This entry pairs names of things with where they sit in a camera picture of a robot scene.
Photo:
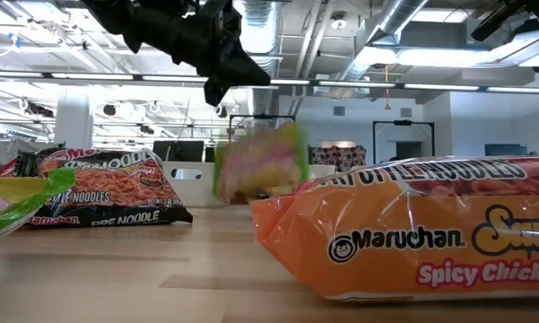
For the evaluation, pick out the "green lime chili noodle pack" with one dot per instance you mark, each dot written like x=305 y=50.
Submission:
x=9 y=211
x=260 y=166

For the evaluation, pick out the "grey fabric cover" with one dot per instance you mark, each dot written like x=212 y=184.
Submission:
x=4 y=150

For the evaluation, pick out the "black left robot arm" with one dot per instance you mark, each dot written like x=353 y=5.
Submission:
x=107 y=15

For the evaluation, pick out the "white plastic bin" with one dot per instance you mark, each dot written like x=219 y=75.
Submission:
x=193 y=190
x=320 y=171

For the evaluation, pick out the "dark wall screen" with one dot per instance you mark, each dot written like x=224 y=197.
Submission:
x=504 y=150

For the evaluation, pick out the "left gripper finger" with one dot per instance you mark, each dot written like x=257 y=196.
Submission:
x=215 y=92
x=237 y=72

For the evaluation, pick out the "white column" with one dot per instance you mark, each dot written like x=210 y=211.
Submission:
x=74 y=116

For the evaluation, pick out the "round ceiling fixture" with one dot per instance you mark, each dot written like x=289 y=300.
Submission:
x=338 y=22

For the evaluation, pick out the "long horizontal light bar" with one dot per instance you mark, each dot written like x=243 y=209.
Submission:
x=363 y=84

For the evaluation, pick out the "black fire noodle pack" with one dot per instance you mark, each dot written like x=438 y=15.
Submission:
x=107 y=188

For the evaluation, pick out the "black frame stand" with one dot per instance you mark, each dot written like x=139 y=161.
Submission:
x=403 y=122

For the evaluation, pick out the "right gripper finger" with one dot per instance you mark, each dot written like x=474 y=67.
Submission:
x=498 y=20

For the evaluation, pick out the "black computer monitor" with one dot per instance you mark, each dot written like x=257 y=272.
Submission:
x=179 y=150

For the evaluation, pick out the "dotted patterned fabric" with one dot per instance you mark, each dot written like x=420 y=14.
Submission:
x=341 y=157

